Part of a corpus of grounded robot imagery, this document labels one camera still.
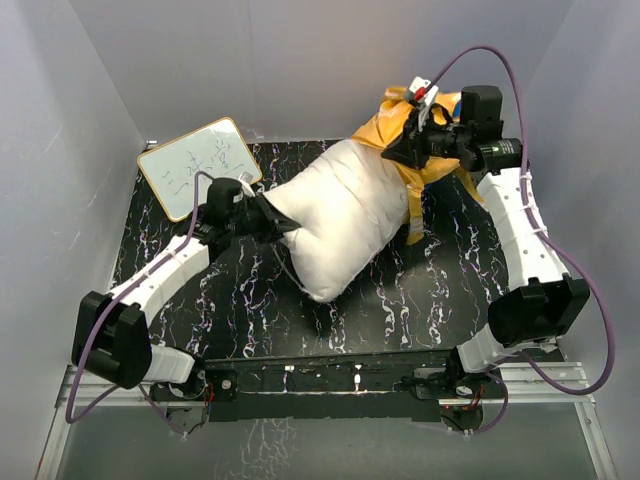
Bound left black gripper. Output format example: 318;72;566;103
227;192;301;245

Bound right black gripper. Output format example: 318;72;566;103
380;108;470;172

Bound orange and blue pillowcase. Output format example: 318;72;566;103
352;79;477;245

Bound white pillow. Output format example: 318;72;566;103
264;139;408;303

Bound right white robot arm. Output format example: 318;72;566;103
356;79;590;397

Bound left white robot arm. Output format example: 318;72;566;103
71;178;300;399

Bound small whiteboard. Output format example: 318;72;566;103
137;117;263;223

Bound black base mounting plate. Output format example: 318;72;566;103
149;349;506;424

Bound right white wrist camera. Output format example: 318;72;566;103
404;76;439;131

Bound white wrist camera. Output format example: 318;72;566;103
404;76;439;131
237;172;256;198

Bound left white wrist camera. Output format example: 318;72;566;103
237;172;256;198

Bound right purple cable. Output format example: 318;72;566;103
424;45;617;436

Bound aluminium frame rail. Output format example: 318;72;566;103
37;363;617;479

